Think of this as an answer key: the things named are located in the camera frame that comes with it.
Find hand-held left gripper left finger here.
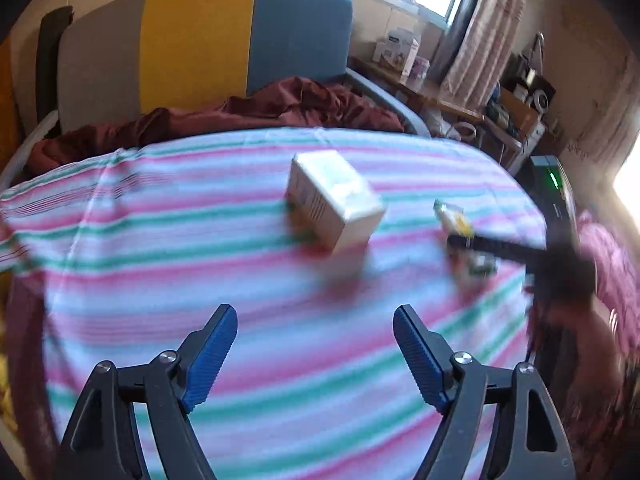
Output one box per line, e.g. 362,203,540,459
52,304,238,480

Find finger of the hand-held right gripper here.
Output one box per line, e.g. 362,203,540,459
446,232,546,263

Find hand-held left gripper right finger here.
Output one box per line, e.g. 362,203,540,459
392,304,578,480

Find small green white box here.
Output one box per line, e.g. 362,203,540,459
457,252,496,281

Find yellow snack packet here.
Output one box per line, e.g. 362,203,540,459
434,200,476,238

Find cream box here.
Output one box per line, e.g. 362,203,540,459
285,151,387,256

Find person's right forearm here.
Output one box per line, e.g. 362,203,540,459
525,300,631,480

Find pink floral quilt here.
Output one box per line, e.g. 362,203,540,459
575,210,640,346

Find striped bedsheet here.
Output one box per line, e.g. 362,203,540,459
0,127,548,480

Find small window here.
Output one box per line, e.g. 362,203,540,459
612,150,640,241

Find cardboard box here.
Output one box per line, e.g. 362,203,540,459
492,87,541,141

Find wooden desk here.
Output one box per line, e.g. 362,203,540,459
350,55,526,171

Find black speaker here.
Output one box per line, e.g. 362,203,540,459
505,67,556,111

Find pink curtain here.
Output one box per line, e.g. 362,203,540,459
442,0,531,108

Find white carton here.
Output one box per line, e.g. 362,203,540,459
374,27,420,73

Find maroon blanket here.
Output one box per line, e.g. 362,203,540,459
27,76,406,176

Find grey yellow blue headboard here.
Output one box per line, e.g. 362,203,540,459
56,0,353,133

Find wooden wardrobe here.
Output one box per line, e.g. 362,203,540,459
0,35,23,161

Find black rolled mat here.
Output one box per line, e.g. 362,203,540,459
35,6,75,126

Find grey bed frame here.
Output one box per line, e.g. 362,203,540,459
345,67,432,138

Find white bed rail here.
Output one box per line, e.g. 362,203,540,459
0,110,61,191

